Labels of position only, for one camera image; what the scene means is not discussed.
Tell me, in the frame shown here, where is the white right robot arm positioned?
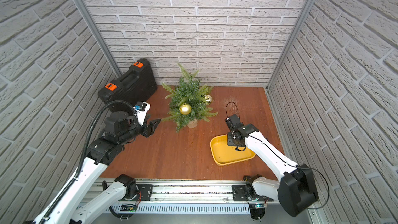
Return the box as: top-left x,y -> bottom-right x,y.
225,115 -> 319,217

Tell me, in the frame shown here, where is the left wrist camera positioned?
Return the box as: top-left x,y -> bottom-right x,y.
134,102 -> 151,125

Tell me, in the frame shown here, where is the pale gold ball ornament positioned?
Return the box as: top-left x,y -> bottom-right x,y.
204,94 -> 213,105

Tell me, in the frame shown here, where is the shiny gold ball ornament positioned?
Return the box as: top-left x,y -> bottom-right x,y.
179,103 -> 192,115

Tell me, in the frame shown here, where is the beige tree pot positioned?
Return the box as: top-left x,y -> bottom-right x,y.
187,119 -> 198,128

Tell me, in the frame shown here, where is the black plastic tool case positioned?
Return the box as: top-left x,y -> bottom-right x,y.
97,59 -> 157,106

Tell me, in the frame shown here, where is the yellow plastic tray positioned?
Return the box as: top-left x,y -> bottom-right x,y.
210,134 -> 256,167

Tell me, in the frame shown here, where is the aluminium mounting rail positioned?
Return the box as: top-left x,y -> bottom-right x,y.
90,178 -> 321,215

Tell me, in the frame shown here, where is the small green christmas tree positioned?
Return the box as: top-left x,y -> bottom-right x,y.
162,63 -> 218,132

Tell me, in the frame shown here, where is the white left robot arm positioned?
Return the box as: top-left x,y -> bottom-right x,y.
31,102 -> 160,224

